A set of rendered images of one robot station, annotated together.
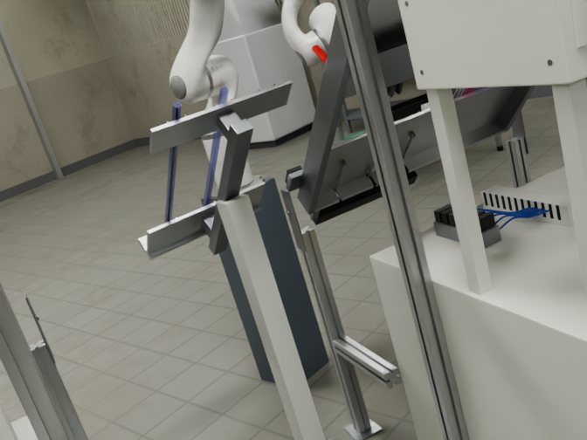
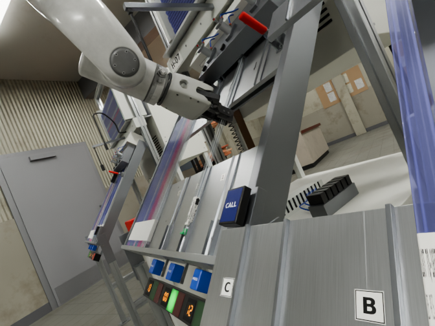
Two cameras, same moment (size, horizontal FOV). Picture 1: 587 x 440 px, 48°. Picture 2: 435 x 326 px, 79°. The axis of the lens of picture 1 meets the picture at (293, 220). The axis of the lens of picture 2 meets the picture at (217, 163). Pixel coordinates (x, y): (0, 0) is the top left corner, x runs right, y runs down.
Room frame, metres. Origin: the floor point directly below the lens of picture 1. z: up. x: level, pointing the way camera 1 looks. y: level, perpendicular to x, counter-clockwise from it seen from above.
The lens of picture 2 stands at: (1.74, 0.30, 0.84)
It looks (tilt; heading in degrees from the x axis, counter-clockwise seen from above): 1 degrees up; 258
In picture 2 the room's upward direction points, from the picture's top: 23 degrees counter-clockwise
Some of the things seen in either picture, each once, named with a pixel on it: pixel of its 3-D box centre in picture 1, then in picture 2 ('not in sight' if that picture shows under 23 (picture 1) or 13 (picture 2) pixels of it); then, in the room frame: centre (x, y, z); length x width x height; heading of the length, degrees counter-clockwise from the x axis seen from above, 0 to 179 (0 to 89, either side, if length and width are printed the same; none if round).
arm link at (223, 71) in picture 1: (215, 94); not in sight; (2.12, 0.12, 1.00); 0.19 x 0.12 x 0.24; 136
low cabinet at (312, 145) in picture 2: not in sight; (278, 158); (-1.39, -6.53, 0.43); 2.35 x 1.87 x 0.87; 132
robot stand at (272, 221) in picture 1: (267, 283); not in sight; (2.10, 0.15, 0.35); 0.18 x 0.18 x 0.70; 42
